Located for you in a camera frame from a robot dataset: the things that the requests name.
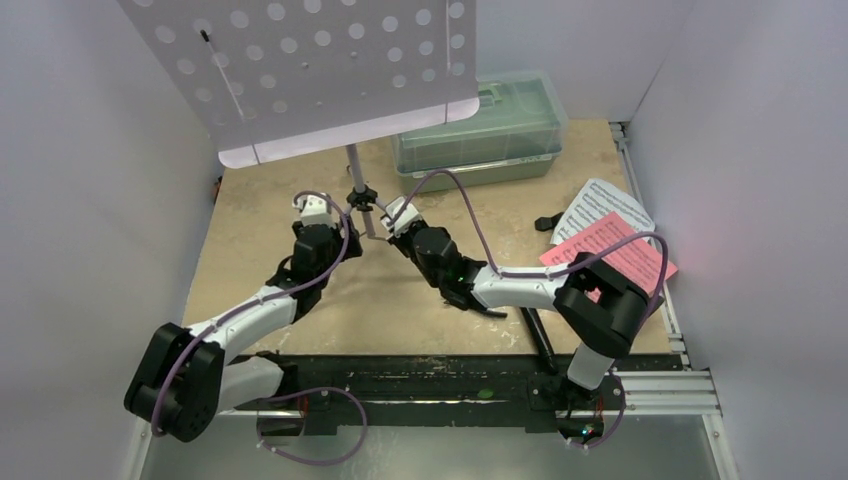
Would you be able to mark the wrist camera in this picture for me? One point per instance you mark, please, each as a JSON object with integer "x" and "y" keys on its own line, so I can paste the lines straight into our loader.
{"x": 399, "y": 216}
{"x": 313, "y": 210}

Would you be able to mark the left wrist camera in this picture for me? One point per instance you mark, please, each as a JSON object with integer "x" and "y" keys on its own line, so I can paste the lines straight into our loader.
{"x": 313, "y": 210}

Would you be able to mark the white sheet music page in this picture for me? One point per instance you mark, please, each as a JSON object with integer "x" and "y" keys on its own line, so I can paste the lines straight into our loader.
{"x": 595, "y": 200}

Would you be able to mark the pink sheet music page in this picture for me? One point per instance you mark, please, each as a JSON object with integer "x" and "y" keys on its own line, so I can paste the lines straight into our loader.
{"x": 638, "y": 261}

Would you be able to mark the blue handled pliers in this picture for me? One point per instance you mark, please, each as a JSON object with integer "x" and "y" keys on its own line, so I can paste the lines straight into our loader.
{"x": 491, "y": 314}

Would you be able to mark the small black clip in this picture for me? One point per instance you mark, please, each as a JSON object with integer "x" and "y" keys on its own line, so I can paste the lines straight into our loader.
{"x": 547, "y": 223}

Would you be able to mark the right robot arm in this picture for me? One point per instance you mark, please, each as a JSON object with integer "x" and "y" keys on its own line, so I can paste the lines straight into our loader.
{"x": 601, "y": 305}

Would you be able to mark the white perforated music stand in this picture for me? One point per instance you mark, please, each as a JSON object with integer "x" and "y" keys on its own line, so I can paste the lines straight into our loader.
{"x": 271, "y": 80}

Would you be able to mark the clear green storage box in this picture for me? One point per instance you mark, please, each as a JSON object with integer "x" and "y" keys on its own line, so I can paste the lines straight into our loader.
{"x": 517, "y": 133}

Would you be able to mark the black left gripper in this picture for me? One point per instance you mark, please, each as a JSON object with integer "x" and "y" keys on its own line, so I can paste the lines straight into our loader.
{"x": 339, "y": 242}

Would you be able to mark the black clarinet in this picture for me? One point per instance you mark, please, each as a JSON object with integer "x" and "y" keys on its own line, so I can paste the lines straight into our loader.
{"x": 545, "y": 351}

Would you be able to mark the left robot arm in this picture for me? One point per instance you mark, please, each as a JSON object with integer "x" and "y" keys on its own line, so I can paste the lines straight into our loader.
{"x": 177, "y": 386}

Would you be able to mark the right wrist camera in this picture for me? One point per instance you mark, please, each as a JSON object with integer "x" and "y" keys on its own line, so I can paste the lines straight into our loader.
{"x": 399, "y": 216}

